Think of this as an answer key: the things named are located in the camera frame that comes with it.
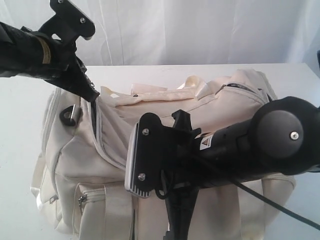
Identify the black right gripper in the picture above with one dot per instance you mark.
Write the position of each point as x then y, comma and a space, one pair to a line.
174, 173

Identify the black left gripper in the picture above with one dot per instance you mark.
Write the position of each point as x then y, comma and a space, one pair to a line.
61, 67

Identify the cream duffel bag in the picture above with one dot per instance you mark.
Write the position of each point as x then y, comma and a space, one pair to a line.
78, 180

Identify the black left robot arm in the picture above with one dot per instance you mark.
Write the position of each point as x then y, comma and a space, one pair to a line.
36, 55

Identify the white backdrop curtain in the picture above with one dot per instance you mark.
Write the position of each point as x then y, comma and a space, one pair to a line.
181, 32

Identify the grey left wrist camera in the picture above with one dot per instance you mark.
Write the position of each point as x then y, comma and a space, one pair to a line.
69, 23

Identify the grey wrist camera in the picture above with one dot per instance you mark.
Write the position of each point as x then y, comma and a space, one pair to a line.
145, 155
69, 23

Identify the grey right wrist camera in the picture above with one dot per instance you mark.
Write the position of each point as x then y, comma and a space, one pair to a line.
145, 155

